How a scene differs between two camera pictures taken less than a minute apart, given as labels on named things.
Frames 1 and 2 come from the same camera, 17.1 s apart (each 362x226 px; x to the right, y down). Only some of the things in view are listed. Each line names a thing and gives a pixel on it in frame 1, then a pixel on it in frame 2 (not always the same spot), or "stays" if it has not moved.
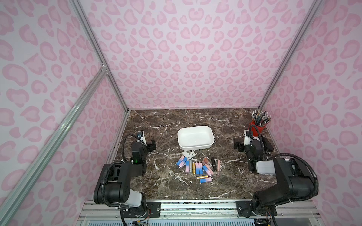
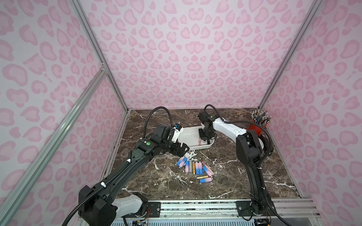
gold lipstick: [202, 176] stays
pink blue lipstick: [181, 161] stays
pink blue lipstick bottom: [205, 180] stays
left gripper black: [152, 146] -> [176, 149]
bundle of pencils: [261, 118] stays
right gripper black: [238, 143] -> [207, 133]
